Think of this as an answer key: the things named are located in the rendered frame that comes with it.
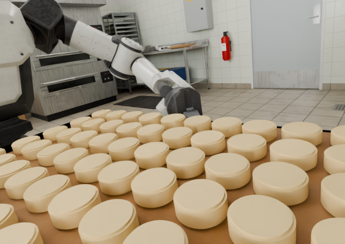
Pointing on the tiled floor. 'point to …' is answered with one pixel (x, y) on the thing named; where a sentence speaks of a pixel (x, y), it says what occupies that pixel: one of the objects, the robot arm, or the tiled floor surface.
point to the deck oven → (68, 62)
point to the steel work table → (184, 61)
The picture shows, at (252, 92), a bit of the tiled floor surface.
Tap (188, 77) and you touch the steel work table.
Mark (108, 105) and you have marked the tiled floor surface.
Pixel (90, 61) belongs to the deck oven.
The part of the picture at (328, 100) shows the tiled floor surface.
